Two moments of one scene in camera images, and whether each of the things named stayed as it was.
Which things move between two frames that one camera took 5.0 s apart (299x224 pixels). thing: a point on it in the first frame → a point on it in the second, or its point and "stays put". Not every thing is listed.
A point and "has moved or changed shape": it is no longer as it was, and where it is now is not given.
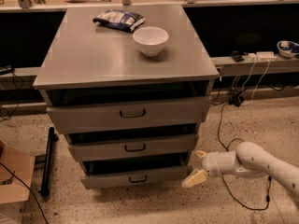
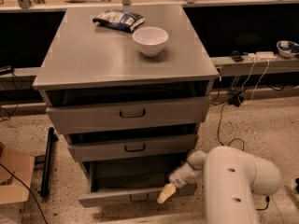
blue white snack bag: [120, 20] stays put
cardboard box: [13, 194] stays put
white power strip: [263, 56] stays put
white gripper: [210, 164] → [179, 178]
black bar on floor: [52, 138] stays put
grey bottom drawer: [105, 174] has moved or changed shape
